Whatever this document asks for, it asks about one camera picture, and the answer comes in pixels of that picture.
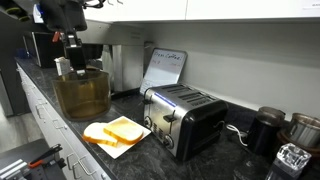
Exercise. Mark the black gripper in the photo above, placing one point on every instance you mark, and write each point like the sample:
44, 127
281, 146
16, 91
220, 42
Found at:
63, 15

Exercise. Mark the brown translucent glass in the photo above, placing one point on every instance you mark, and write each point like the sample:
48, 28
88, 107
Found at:
83, 96

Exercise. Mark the stainless steel black toaster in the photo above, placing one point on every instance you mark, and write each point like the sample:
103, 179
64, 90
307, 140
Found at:
186, 120

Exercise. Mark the black microwave oven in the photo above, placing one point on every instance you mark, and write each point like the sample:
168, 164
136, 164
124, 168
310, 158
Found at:
46, 50

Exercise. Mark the steel commercial coffee machine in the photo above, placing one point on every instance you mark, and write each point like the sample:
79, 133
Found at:
123, 63

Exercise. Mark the white base cabinet drawers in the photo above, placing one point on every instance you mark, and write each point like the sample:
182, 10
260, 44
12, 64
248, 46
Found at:
43, 116

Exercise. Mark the white bread slice brown crust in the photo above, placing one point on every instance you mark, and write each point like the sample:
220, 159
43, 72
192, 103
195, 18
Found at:
95, 133

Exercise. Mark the small whiteboard with writing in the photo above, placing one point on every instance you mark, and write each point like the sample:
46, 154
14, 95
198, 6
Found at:
163, 70

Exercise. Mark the golden toasted bread slice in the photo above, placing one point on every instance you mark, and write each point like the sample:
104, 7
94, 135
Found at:
123, 130

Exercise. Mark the white square plate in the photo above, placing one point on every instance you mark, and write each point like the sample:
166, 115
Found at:
120, 150

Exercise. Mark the black clamp orange trigger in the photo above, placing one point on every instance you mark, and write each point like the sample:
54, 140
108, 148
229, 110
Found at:
43, 156

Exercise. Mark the aluminium profile bars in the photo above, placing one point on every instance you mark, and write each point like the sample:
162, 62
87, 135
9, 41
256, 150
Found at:
11, 170

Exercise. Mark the steel cup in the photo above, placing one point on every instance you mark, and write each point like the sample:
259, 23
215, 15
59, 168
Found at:
305, 130

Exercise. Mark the white wall cabinet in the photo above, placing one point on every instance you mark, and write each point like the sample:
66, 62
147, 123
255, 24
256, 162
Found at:
200, 8

